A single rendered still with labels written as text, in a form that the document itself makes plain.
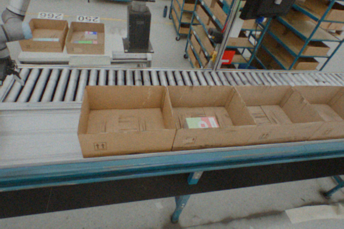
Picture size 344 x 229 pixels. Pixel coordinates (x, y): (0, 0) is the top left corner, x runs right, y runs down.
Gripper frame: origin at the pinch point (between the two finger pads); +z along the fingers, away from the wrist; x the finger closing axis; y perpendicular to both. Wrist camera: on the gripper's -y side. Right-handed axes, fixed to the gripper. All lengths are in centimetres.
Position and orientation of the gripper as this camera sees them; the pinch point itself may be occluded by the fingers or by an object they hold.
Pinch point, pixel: (12, 85)
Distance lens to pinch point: 157.9
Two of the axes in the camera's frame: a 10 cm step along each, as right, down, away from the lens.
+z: -1.5, 7.2, 6.7
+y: -1.8, -6.9, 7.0
